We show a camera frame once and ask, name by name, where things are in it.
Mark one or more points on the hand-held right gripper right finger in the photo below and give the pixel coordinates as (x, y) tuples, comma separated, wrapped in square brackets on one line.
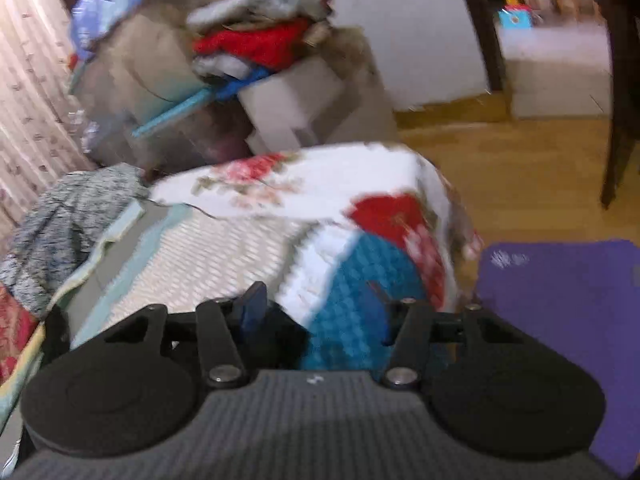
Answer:
[(381, 312)]

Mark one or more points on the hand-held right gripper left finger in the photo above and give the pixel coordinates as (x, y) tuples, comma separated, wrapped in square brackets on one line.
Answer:
[(251, 310)]

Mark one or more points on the teal beige patterned bedspread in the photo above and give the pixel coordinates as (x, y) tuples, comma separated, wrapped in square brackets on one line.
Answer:
[(210, 265)]

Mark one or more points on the white red floral blanket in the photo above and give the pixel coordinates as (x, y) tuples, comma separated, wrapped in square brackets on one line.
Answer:
[(330, 185)]

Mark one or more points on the purple mat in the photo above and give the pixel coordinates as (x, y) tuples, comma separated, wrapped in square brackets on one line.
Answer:
[(565, 310)]

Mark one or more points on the blue-grey patterned cloth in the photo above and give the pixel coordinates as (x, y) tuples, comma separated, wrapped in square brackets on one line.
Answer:
[(65, 230)]

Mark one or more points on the white box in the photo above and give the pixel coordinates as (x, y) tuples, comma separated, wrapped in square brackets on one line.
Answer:
[(290, 105)]

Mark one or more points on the light blue plastic bar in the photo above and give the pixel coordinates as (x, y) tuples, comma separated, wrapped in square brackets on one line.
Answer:
[(200, 100)]

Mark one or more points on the red gold floral cloth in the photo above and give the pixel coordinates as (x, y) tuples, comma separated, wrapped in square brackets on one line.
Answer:
[(12, 325)]

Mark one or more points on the brown cardboard box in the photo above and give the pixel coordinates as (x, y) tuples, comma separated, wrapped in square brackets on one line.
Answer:
[(150, 70)]

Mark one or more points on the red garment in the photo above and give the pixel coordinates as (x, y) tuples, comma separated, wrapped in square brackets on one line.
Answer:
[(255, 45)]

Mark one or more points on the beige leaf print curtain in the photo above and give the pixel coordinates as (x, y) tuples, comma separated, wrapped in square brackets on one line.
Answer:
[(30, 110)]

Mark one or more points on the colourful toy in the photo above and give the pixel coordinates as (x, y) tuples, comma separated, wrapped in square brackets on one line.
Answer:
[(515, 12)]

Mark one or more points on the dark wooden furniture leg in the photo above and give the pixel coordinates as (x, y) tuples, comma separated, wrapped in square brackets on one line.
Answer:
[(622, 85)]

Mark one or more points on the dark wooden door frame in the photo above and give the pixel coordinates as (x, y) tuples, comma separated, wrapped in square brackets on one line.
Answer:
[(482, 25)]

